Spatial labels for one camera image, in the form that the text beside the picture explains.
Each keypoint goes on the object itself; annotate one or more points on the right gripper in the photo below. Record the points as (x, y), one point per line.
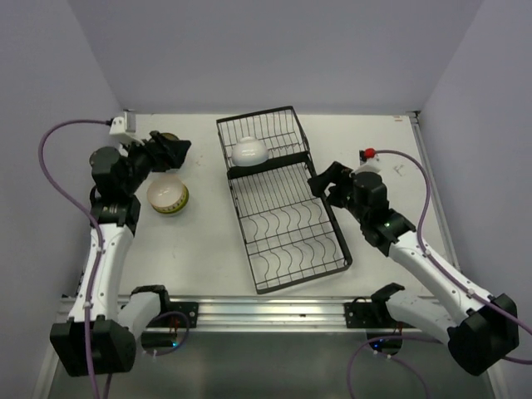
(336, 173)

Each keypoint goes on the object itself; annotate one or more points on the lime yellow bowl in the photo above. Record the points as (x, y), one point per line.
(179, 204)

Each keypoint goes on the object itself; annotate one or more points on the white black striped bowl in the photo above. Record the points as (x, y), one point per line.
(165, 191)

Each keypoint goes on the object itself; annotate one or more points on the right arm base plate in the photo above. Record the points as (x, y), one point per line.
(365, 313)

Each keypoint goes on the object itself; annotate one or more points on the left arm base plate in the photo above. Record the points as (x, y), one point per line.
(183, 313)

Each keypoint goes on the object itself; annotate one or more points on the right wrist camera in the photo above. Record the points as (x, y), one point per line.
(369, 161)

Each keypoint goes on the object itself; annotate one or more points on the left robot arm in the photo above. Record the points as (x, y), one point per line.
(100, 336)

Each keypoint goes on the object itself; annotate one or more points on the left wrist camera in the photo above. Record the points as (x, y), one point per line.
(123, 128)

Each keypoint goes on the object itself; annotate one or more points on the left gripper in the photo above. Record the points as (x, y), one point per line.
(164, 153)

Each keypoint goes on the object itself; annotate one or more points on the aluminium mounting rail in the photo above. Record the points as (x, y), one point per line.
(276, 315)

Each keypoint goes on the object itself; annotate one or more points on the black wire dish rack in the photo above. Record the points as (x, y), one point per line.
(290, 236)

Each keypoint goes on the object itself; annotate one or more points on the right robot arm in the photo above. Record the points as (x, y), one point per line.
(478, 328)

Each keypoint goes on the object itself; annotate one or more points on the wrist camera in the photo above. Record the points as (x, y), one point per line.
(123, 128)
(369, 161)

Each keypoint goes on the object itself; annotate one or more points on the dark patterned bowl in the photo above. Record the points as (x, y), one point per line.
(170, 136)

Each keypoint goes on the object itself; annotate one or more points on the white ceramic bowl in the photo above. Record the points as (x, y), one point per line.
(249, 151)

